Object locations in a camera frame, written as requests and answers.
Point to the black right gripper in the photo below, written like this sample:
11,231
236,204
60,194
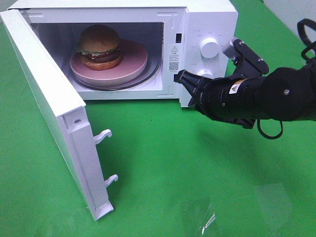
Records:
224,100

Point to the white microwave knob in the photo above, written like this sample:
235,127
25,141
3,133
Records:
209,47
205,73

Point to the pink round plate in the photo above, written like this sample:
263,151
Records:
133,61

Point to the burger with lettuce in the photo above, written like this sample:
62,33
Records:
98,47

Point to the white microwave door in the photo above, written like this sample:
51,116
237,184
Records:
64,112

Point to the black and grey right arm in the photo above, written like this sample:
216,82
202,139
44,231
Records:
288,94

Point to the glass microwave turntable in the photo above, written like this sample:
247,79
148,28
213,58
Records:
150,69

